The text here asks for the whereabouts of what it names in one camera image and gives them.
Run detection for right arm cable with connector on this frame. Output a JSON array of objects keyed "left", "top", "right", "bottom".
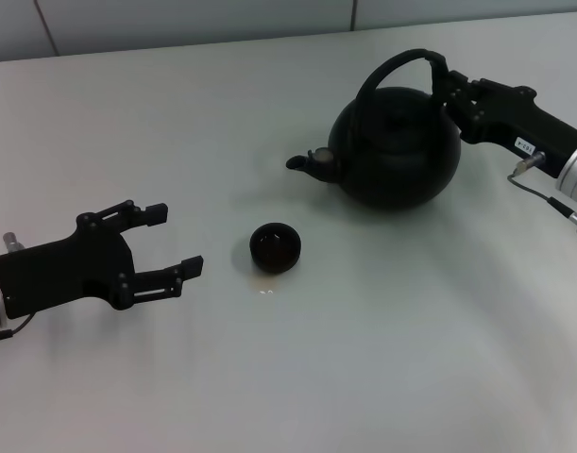
[{"left": 506, "top": 150, "right": 577, "bottom": 240}]

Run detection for arm cable with connector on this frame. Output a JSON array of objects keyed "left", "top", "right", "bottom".
[
  {"left": 506, "top": 150, "right": 577, "bottom": 240},
  {"left": 0, "top": 231, "right": 37, "bottom": 345}
]

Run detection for left arm cable with connector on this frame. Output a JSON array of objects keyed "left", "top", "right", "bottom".
[{"left": 0, "top": 231, "right": 37, "bottom": 345}]

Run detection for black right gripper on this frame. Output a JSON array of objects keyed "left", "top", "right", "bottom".
[{"left": 444, "top": 70, "right": 577, "bottom": 178}]

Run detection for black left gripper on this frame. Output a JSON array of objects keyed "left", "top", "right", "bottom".
[{"left": 0, "top": 199, "right": 206, "bottom": 319}]

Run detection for black teapot with loop handle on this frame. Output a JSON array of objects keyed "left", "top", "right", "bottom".
[{"left": 285, "top": 47, "right": 464, "bottom": 214}]

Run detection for spilled tea puddle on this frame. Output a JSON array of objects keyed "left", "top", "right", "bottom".
[{"left": 248, "top": 275, "right": 279, "bottom": 297}]

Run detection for small black teacup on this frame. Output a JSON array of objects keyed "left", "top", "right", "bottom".
[{"left": 248, "top": 221, "right": 303, "bottom": 276}]

